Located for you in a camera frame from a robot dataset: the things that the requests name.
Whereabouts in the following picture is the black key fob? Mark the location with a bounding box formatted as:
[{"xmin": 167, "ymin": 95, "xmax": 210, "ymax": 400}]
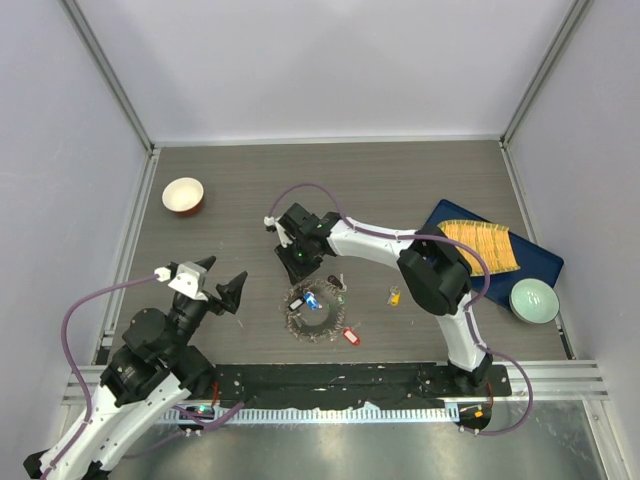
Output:
[{"xmin": 288, "ymin": 298, "xmax": 305, "ymax": 311}]

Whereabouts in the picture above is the blue key tag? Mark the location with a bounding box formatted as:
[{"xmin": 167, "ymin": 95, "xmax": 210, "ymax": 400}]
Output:
[{"xmin": 303, "ymin": 292, "xmax": 322, "ymax": 311}]

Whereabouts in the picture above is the red key tag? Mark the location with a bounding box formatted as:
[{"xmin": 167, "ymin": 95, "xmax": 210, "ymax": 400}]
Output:
[{"xmin": 342, "ymin": 328, "xmax": 361, "ymax": 346}]

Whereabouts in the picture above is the yellow key tag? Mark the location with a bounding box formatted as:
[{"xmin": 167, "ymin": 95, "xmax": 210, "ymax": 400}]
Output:
[{"xmin": 387, "ymin": 286, "xmax": 401, "ymax": 307}]

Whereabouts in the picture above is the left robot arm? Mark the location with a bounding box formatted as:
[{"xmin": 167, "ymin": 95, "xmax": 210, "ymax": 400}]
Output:
[{"xmin": 23, "ymin": 256, "xmax": 248, "ymax": 479}]

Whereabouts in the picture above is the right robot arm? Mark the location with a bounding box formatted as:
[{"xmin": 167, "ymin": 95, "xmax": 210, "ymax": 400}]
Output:
[{"xmin": 264, "ymin": 203, "xmax": 493, "ymax": 395}]

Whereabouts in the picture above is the red white bowl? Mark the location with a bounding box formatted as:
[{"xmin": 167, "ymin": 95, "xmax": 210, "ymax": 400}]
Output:
[{"xmin": 161, "ymin": 177, "xmax": 205, "ymax": 216}]

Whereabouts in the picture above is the black mounting plate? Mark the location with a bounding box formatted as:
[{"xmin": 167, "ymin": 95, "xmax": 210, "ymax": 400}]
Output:
[{"xmin": 212, "ymin": 362, "xmax": 512, "ymax": 410}]

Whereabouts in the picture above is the yellow bamboo basket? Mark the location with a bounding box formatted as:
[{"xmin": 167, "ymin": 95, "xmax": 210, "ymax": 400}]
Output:
[{"xmin": 438, "ymin": 219, "xmax": 520, "ymax": 275}]

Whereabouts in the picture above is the blue metal tray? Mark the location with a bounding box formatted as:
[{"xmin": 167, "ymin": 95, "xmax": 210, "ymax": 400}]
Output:
[{"xmin": 425, "ymin": 199, "xmax": 564, "ymax": 309}]

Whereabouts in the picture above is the pale green bowl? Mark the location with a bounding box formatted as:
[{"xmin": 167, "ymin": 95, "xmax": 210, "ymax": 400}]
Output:
[{"xmin": 509, "ymin": 278, "xmax": 560, "ymax": 325}]

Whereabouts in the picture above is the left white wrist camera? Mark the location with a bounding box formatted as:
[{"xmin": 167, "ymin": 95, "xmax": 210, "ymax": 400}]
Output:
[{"xmin": 154, "ymin": 261, "xmax": 207, "ymax": 301}]

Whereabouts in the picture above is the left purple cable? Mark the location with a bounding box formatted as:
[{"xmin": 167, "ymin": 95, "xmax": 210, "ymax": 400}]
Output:
[{"xmin": 39, "ymin": 272, "xmax": 246, "ymax": 480}]

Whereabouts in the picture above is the white slotted cable duct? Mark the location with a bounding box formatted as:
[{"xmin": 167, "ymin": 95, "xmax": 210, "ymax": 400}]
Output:
[{"xmin": 159, "ymin": 405, "xmax": 461, "ymax": 425}]

